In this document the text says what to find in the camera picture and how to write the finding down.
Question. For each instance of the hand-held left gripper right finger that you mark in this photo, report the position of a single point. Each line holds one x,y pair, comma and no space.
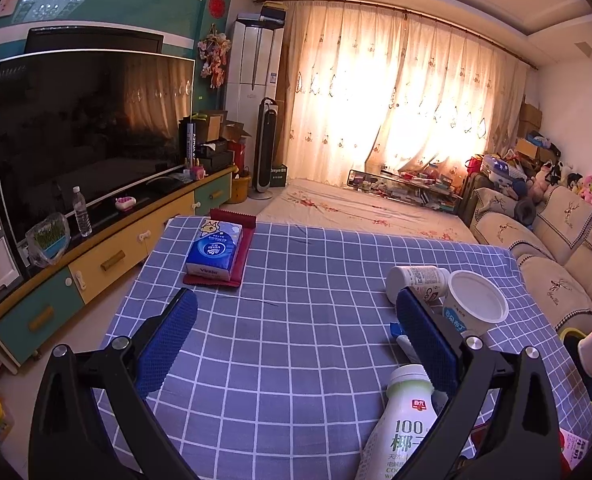
425,342

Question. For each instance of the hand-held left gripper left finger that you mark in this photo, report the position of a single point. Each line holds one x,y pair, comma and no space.
171,345

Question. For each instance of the blue and white tube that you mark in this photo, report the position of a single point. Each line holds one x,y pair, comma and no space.
404,347

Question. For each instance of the yellow bin with black bag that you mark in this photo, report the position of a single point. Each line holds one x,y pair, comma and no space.
583,377

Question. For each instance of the white yogurt cup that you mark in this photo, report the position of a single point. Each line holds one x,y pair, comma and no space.
475,300

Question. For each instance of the small white plastic bottle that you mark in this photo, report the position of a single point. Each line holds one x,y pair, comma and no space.
415,277

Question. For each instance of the white coconut milk bottle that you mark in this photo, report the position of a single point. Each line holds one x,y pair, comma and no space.
405,430

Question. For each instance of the blue tissue pack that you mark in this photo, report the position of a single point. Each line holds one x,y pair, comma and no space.
213,252

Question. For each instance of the beige sofa with deer covers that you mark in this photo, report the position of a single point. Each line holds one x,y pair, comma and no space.
560,250

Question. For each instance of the yellow and green television cabinet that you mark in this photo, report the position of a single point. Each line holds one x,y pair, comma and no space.
116,257

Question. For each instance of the red snack packet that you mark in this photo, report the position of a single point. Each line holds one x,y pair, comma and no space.
575,452

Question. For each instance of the blue checked tablecloth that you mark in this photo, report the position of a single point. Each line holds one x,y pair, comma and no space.
301,335

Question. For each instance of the pink dish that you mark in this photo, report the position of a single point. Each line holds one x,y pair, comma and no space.
125,203

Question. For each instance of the dark grey plush toy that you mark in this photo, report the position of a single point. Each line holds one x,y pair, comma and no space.
524,210

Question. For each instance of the cluttered glass coffee table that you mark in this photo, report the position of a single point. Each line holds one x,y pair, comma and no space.
405,187

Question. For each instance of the floral floor mattress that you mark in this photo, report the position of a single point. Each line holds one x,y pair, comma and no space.
346,207

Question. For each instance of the clear water bottle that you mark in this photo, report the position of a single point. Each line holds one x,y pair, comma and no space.
82,215

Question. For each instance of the row of plush toys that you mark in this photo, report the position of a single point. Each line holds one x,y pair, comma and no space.
585,185

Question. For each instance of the yellow bucket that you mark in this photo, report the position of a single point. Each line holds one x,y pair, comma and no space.
241,190

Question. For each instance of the small pink toy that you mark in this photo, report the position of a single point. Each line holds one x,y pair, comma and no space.
197,173

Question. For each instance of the red bag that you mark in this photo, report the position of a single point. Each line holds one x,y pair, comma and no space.
473,166

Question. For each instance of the star patterned bag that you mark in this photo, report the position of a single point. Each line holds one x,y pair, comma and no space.
500,167

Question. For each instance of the black shuttlecock tube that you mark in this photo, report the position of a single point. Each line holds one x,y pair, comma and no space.
191,142

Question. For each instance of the open cardboard box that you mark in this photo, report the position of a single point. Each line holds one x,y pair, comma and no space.
236,132
212,127

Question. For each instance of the black tower fan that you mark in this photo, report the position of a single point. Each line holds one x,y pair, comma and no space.
267,145

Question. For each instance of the large curved television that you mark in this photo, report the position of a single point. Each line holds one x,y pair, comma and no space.
91,135

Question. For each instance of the stack of cardboard boxes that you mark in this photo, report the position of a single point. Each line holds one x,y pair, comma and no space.
530,125

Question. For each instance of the cream embroidered curtain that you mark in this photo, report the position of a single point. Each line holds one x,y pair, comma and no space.
400,100

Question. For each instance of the white standing air conditioner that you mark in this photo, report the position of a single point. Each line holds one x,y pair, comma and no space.
251,70

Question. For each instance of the hanging flower decoration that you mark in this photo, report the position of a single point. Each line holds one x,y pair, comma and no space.
215,57

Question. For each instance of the box on air conditioner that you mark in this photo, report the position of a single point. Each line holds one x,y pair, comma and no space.
273,12

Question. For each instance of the red round wall ornament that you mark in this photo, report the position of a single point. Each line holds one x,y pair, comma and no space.
217,5

